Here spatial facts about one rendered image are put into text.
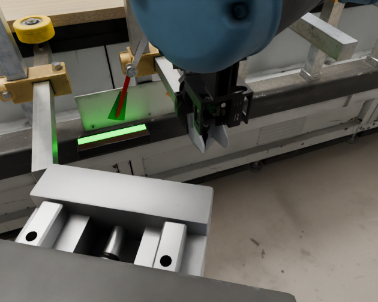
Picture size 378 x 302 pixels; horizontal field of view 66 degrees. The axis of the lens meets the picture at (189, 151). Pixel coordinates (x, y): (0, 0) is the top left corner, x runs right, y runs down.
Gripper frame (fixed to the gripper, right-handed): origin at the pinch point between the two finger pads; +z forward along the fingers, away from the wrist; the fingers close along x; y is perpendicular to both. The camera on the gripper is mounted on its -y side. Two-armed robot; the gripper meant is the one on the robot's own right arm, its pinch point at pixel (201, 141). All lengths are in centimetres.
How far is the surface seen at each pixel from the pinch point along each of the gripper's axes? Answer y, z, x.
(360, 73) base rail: -24, 13, 62
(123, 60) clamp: -25.5, -3.6, -7.9
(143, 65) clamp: -24.9, -1.9, -3.9
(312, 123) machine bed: -51, 59, 81
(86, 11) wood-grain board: -45.8, -7.3, -12.5
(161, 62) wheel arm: -22.5, -3.4, -0.5
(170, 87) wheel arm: -13.0, -3.0, -1.4
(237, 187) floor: -43, 83, 39
